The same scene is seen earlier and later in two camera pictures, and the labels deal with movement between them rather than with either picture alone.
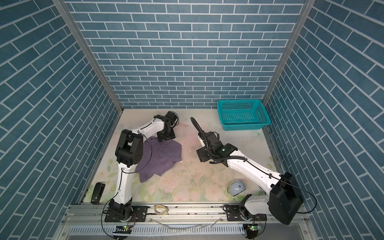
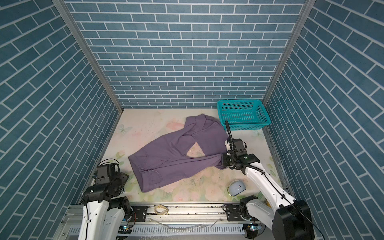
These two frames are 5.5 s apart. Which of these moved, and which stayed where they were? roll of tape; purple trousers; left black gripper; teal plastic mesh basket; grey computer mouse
Moved: purple trousers; left black gripper
Stayed: grey computer mouse; teal plastic mesh basket; roll of tape
